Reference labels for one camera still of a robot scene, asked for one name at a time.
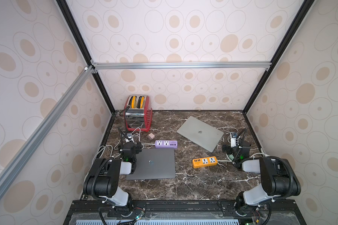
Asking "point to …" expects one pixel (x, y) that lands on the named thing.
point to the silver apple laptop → (204, 136)
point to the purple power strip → (166, 144)
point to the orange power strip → (201, 162)
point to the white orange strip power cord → (255, 154)
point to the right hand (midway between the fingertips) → (230, 141)
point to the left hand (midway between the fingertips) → (132, 139)
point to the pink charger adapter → (151, 136)
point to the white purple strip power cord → (97, 154)
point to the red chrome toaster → (138, 113)
